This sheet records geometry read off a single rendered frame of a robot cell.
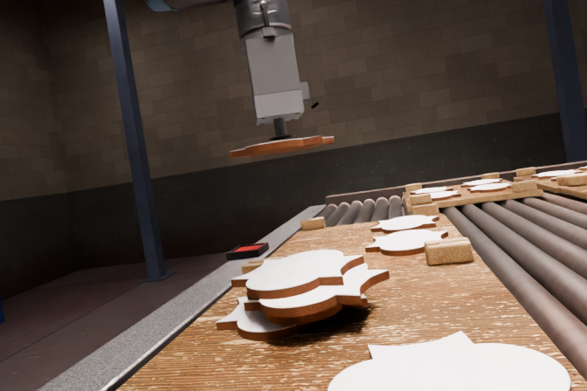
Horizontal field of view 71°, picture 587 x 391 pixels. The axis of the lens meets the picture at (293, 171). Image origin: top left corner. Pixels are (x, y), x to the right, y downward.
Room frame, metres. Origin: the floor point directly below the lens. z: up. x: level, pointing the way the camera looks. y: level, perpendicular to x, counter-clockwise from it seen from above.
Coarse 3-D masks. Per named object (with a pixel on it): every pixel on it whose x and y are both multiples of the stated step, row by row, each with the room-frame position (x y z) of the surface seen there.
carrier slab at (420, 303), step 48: (240, 288) 0.59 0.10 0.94; (384, 288) 0.49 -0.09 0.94; (432, 288) 0.47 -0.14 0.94; (480, 288) 0.44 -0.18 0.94; (192, 336) 0.44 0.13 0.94; (240, 336) 0.42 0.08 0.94; (336, 336) 0.38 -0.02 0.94; (384, 336) 0.36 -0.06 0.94; (432, 336) 0.35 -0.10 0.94; (480, 336) 0.34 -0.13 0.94; (528, 336) 0.32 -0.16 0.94; (144, 384) 0.34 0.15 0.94; (192, 384) 0.33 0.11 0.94; (240, 384) 0.32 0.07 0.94; (288, 384) 0.31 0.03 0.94; (576, 384) 0.26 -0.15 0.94
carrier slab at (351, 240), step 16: (352, 224) 1.00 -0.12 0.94; (368, 224) 0.96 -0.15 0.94; (448, 224) 0.81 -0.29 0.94; (288, 240) 0.92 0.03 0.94; (304, 240) 0.89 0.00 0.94; (320, 240) 0.86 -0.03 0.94; (336, 240) 0.83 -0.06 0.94; (352, 240) 0.81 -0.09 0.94; (368, 240) 0.78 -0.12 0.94; (272, 256) 0.78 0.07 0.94; (288, 256) 0.76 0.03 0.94; (368, 256) 0.66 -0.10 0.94; (384, 256) 0.65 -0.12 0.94; (400, 256) 0.63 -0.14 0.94; (416, 256) 0.62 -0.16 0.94
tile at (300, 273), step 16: (304, 256) 0.51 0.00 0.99; (320, 256) 0.50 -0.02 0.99; (336, 256) 0.48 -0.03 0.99; (352, 256) 0.47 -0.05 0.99; (256, 272) 0.46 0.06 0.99; (272, 272) 0.45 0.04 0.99; (288, 272) 0.44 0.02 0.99; (304, 272) 0.43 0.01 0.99; (320, 272) 0.42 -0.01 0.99; (336, 272) 0.41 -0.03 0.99; (256, 288) 0.40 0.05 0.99; (272, 288) 0.39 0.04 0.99; (288, 288) 0.39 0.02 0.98; (304, 288) 0.39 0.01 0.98
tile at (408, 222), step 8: (408, 216) 0.92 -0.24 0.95; (416, 216) 0.90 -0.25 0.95; (424, 216) 0.89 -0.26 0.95; (432, 216) 0.87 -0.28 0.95; (384, 224) 0.87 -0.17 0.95; (392, 224) 0.85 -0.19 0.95; (400, 224) 0.84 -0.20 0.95; (408, 224) 0.83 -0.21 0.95; (416, 224) 0.81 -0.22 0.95; (424, 224) 0.81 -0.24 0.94; (432, 224) 0.81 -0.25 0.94; (384, 232) 0.82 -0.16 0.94; (392, 232) 0.80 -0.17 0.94
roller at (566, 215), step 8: (520, 200) 1.12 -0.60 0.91; (528, 200) 1.06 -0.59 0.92; (536, 200) 1.02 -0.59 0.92; (536, 208) 0.98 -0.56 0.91; (544, 208) 0.94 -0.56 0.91; (552, 208) 0.91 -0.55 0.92; (560, 208) 0.88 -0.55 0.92; (560, 216) 0.85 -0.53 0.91; (568, 216) 0.81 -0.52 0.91; (576, 216) 0.79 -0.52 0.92; (584, 216) 0.77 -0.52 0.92; (576, 224) 0.77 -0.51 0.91; (584, 224) 0.74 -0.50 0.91
